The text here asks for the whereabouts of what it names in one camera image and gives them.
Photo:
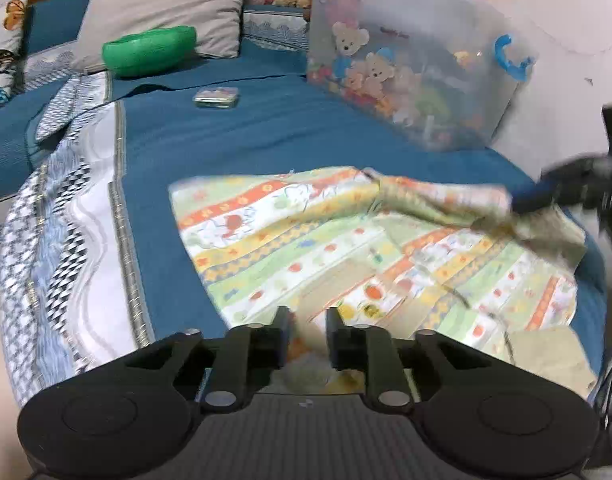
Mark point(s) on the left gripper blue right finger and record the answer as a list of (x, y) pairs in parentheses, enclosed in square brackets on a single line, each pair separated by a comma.
[(370, 350)]

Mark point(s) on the small clear plastic packet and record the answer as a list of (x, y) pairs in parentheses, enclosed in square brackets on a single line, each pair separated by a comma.
[(217, 97)]

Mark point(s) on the clear plastic storage bin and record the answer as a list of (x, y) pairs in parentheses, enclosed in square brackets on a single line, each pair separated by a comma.
[(425, 66)]

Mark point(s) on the blue bed cover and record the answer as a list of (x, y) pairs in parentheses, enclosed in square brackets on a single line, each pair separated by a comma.
[(281, 125)]

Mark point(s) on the grey pillow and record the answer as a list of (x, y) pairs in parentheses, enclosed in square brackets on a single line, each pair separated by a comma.
[(217, 24)]

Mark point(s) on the white patterned bed sheet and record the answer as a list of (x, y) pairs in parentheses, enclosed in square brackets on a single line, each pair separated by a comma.
[(71, 296)]

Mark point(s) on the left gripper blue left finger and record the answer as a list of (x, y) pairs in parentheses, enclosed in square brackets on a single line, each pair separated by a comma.
[(243, 361)]

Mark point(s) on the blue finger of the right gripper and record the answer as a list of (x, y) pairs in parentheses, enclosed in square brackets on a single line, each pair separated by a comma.
[(540, 195)]

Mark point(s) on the colourful patterned baby garment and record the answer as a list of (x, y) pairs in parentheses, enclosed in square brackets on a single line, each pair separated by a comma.
[(392, 252)]

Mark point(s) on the green round cushion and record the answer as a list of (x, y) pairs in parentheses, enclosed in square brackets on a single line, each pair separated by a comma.
[(149, 52)]

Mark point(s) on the blue bin handle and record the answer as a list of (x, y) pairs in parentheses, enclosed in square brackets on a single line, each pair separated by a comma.
[(513, 56)]

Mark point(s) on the large butterfly print pillow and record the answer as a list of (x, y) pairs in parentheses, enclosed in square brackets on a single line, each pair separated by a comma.
[(12, 18)]

